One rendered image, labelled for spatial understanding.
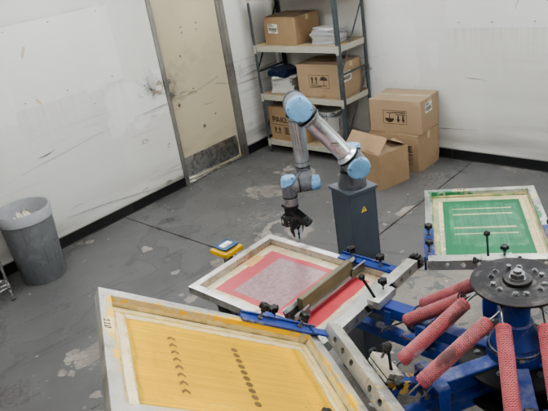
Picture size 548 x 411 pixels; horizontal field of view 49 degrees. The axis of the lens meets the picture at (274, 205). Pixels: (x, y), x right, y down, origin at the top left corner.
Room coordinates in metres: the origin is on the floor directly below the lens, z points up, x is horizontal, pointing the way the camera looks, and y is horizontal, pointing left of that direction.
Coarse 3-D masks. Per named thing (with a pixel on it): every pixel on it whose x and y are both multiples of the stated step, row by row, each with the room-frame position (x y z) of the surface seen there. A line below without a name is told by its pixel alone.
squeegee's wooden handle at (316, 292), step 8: (344, 264) 2.35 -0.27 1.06; (336, 272) 2.30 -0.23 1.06; (344, 272) 2.33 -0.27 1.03; (320, 280) 2.25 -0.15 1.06; (328, 280) 2.25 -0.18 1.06; (336, 280) 2.29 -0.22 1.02; (312, 288) 2.20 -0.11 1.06; (320, 288) 2.22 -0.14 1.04; (328, 288) 2.25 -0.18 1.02; (304, 296) 2.15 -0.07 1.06; (312, 296) 2.17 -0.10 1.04; (320, 296) 2.21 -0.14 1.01; (304, 304) 2.14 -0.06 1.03; (312, 304) 2.17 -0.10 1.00
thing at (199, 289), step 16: (272, 240) 2.84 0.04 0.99; (288, 240) 2.80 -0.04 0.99; (240, 256) 2.71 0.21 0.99; (320, 256) 2.61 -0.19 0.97; (336, 256) 2.56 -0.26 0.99; (224, 272) 2.61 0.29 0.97; (368, 272) 2.41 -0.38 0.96; (384, 272) 2.34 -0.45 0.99; (192, 288) 2.48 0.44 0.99; (224, 304) 2.32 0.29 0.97; (240, 304) 2.27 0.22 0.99; (352, 304) 2.14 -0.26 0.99
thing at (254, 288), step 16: (240, 272) 2.61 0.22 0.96; (224, 288) 2.49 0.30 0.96; (240, 288) 2.46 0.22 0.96; (256, 288) 2.44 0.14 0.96; (272, 288) 2.42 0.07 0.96; (288, 288) 2.40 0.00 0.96; (256, 304) 2.31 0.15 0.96; (288, 304) 2.27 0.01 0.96; (320, 304) 2.22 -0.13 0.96; (336, 304) 2.21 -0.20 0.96; (320, 320) 2.11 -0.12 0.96
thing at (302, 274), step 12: (276, 252) 2.75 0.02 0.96; (264, 264) 2.65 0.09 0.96; (276, 264) 2.63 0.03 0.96; (288, 264) 2.61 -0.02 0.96; (300, 264) 2.59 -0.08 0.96; (312, 264) 2.57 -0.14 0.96; (276, 276) 2.51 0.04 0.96; (288, 276) 2.50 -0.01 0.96; (300, 276) 2.48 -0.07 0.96; (312, 276) 2.46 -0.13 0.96; (324, 276) 2.45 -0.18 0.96; (300, 288) 2.38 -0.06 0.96; (348, 288) 2.32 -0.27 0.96; (360, 288) 2.30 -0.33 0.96; (336, 300) 2.24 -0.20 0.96
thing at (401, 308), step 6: (390, 300) 2.05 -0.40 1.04; (384, 306) 2.02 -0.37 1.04; (390, 306) 2.01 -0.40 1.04; (396, 306) 2.00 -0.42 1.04; (402, 306) 2.00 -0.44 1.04; (408, 306) 1.99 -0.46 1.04; (378, 312) 2.04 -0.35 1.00; (396, 312) 1.97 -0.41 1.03; (402, 312) 1.96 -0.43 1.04; (396, 318) 1.97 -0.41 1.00
